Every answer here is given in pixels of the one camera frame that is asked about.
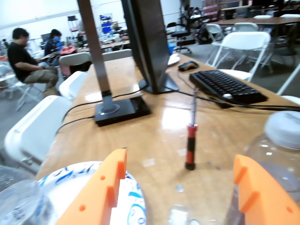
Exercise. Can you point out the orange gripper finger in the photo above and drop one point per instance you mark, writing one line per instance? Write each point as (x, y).
(269, 201)
(93, 199)

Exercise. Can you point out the clear bottle with blue label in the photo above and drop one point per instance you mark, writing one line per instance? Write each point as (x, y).
(21, 199)

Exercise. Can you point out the clear bottle with purple label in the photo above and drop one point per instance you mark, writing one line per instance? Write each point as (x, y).
(283, 129)

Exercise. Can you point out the paper plate with blue print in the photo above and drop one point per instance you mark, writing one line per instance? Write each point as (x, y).
(70, 185)

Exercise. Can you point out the round metal table rivet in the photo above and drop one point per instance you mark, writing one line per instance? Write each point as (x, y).
(179, 188)

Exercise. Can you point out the clear tape dispenser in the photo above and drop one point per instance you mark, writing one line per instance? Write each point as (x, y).
(180, 216)

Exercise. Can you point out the black desk lamp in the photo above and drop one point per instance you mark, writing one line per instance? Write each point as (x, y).
(122, 111)

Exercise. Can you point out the white folding chair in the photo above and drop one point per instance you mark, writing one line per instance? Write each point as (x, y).
(35, 126)
(75, 59)
(72, 85)
(246, 41)
(291, 99)
(117, 55)

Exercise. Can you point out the red black screwdriver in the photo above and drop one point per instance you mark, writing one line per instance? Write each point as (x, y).
(191, 145)

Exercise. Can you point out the black computer keyboard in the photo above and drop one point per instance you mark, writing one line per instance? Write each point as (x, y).
(225, 85)

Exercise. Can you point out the black computer mouse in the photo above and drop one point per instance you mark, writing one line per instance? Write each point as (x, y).
(188, 66)

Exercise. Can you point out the person in black shirt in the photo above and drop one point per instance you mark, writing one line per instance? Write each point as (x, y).
(18, 58)

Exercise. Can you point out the person in blue shirt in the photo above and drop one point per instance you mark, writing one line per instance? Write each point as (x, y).
(52, 44)

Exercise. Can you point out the black computer monitor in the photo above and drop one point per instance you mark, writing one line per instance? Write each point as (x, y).
(147, 47)

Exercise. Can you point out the blue container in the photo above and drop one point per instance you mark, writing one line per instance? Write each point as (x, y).
(171, 49)

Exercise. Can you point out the brown folding table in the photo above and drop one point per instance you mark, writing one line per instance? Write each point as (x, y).
(257, 21)

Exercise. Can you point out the black office chair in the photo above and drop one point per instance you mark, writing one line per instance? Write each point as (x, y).
(181, 35)

